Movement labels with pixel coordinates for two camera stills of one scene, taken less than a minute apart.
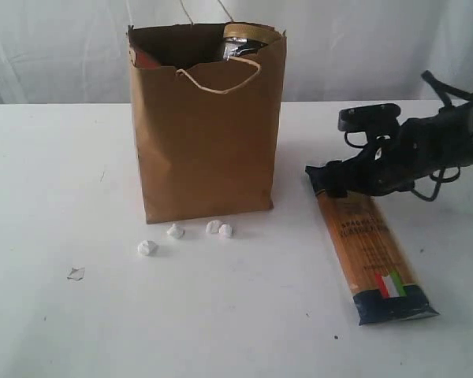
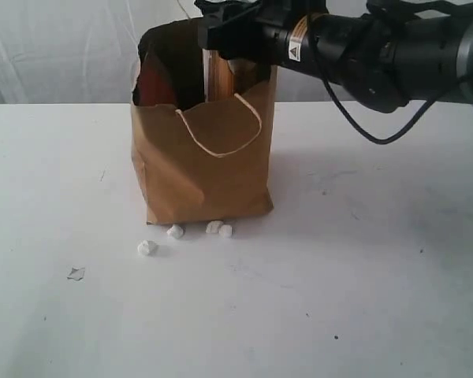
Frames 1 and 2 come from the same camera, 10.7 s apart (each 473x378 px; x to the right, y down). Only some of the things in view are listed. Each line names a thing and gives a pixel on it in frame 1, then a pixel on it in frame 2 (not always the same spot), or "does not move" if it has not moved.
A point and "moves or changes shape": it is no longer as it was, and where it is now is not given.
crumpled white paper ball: x=147 y=248 does not move
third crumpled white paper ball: x=213 y=227 does not move
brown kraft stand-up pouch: x=145 y=61 moves or changes shape
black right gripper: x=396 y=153 to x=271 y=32
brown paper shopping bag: x=210 y=128 does not move
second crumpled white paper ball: x=176 y=232 does not move
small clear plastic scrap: x=76 y=274 does not move
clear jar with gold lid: x=241 y=38 moves or changes shape
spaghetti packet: x=383 y=282 to x=218 y=76
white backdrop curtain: x=77 y=52 does not move
